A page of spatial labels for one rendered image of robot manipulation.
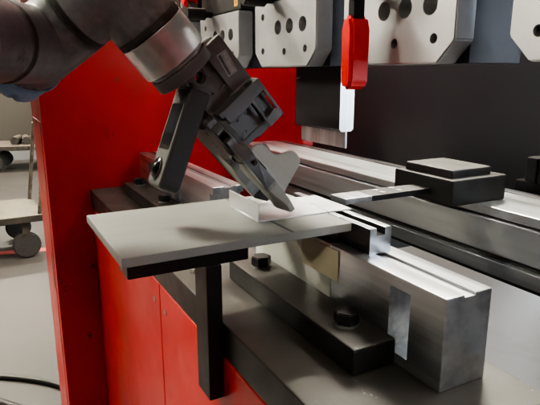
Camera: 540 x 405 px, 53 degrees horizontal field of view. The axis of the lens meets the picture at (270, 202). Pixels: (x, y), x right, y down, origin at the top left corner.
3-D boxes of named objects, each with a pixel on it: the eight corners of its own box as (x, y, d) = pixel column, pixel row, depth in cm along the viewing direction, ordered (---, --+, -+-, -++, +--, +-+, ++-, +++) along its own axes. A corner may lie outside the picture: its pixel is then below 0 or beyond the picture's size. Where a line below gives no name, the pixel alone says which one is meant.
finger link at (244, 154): (280, 179, 60) (225, 120, 57) (270, 189, 59) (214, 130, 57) (266, 180, 64) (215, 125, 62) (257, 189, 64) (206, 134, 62)
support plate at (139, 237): (87, 222, 65) (86, 214, 65) (276, 199, 77) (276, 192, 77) (121, 269, 50) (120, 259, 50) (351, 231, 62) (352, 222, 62)
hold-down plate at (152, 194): (124, 194, 133) (123, 182, 133) (145, 191, 136) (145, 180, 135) (160, 222, 108) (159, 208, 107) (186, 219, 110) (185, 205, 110)
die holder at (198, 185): (141, 188, 140) (138, 152, 138) (163, 186, 143) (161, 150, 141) (214, 239, 97) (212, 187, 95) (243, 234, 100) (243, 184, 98)
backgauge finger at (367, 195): (313, 202, 78) (314, 168, 77) (443, 185, 90) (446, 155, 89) (365, 221, 68) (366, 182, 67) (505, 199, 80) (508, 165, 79)
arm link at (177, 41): (134, 52, 52) (115, 55, 59) (165, 89, 54) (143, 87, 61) (189, 2, 53) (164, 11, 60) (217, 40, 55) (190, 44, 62)
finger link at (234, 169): (292, 174, 71) (261, 126, 65) (261, 206, 70) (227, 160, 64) (277, 167, 73) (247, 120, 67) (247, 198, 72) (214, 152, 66)
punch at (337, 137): (295, 140, 72) (296, 67, 70) (308, 139, 73) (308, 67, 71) (338, 149, 64) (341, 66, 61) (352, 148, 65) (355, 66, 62)
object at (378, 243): (281, 214, 77) (281, 194, 76) (299, 212, 78) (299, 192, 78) (369, 255, 60) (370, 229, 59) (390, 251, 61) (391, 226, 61)
